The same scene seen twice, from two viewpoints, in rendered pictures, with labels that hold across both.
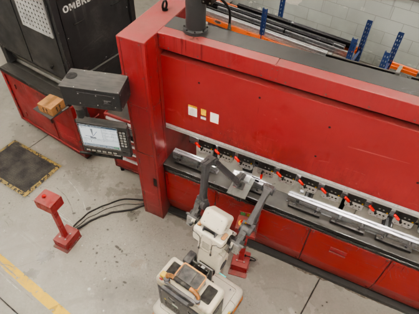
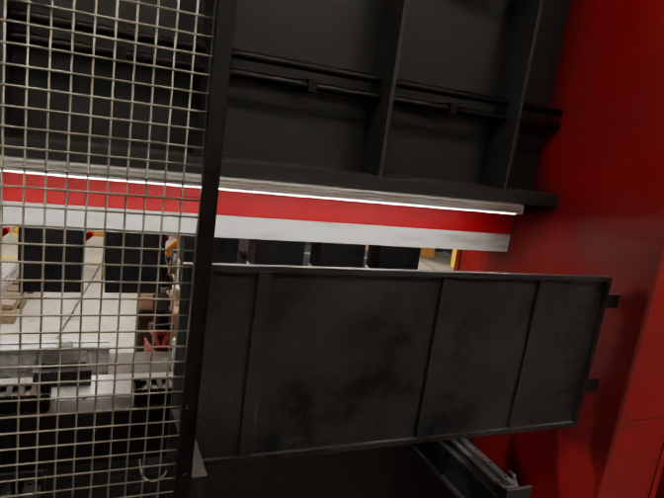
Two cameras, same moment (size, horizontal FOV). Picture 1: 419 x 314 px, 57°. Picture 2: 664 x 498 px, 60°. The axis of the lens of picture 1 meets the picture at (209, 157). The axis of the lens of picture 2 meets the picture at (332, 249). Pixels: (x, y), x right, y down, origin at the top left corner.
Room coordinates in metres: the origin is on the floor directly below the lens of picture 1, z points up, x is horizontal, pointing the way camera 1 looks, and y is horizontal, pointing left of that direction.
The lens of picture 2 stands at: (3.64, -1.48, 1.63)
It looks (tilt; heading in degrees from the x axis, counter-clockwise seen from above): 12 degrees down; 132
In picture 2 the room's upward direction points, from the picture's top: 8 degrees clockwise
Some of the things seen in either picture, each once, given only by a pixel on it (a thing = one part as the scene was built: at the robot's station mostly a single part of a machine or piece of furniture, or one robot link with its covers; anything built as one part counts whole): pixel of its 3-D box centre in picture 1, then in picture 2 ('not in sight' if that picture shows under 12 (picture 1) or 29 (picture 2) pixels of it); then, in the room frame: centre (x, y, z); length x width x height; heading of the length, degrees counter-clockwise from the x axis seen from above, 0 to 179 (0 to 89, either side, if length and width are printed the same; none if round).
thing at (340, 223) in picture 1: (346, 225); not in sight; (1.93, -1.26, 0.89); 0.30 x 0.05 x 0.03; 66
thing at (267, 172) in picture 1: (267, 166); (207, 262); (2.32, -0.52, 1.21); 0.15 x 0.09 x 0.17; 66
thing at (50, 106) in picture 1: (49, 104); not in sight; (3.27, 1.78, 1.04); 0.30 x 0.26 x 0.12; 57
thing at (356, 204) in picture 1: (355, 199); not in sight; (1.99, -1.25, 1.21); 0.15 x 0.09 x 0.17; 66
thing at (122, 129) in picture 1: (106, 136); not in sight; (2.43, 0.92, 1.42); 0.45 x 0.12 x 0.36; 81
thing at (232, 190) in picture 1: (240, 185); not in sight; (2.26, -0.30, 1.00); 0.26 x 0.18 x 0.01; 156
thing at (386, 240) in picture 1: (393, 243); not in sight; (1.77, -1.62, 0.89); 0.30 x 0.05 x 0.03; 66
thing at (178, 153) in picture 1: (196, 161); not in sight; (2.62, 0.14, 0.92); 0.50 x 0.06 x 0.10; 66
